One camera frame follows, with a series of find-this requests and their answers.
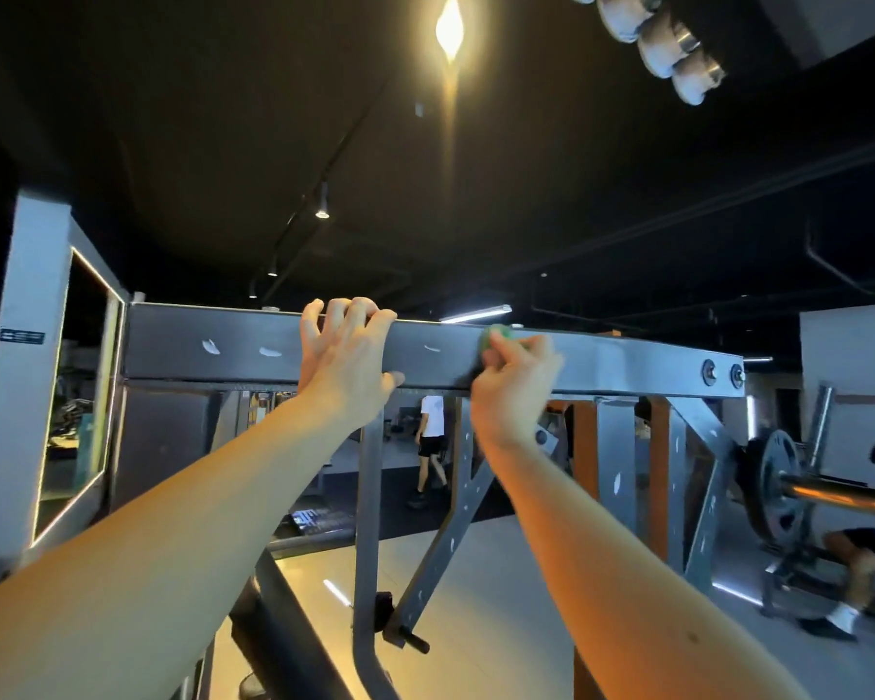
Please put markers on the person's left hand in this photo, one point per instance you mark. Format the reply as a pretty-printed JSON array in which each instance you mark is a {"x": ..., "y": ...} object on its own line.
[{"x": 343, "y": 364}]

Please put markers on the person's right hand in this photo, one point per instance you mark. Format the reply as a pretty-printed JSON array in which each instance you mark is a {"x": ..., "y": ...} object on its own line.
[{"x": 516, "y": 394}]

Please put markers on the green cleaning cloth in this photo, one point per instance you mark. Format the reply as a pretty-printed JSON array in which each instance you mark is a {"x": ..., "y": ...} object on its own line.
[{"x": 495, "y": 335}]

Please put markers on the grey steel gym machine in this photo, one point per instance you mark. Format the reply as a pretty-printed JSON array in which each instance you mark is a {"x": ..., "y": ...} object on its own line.
[{"x": 219, "y": 342}]

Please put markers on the person's right forearm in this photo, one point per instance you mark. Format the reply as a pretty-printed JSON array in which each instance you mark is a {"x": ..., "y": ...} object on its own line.
[{"x": 642, "y": 605}]

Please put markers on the person's left forearm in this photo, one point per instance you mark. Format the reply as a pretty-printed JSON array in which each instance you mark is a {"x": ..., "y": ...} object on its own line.
[{"x": 146, "y": 569}]

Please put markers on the fluorescent tube light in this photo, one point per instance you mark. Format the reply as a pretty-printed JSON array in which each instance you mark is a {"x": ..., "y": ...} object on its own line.
[{"x": 476, "y": 313}]

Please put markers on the black track spotlight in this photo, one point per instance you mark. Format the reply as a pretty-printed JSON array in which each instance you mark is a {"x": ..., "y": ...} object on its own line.
[{"x": 321, "y": 204}]

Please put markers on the barbell with black plate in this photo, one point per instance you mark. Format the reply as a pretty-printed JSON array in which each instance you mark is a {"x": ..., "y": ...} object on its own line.
[{"x": 770, "y": 488}]

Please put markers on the round ceiling lamp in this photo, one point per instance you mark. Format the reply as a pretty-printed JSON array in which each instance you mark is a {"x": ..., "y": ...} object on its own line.
[{"x": 449, "y": 24}]

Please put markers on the white pillar with lit frame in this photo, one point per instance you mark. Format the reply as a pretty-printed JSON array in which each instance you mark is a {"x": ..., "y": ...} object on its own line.
[{"x": 8, "y": 430}]

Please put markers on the white ceiling duct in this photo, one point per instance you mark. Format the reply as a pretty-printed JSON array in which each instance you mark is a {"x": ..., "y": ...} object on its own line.
[{"x": 656, "y": 36}]

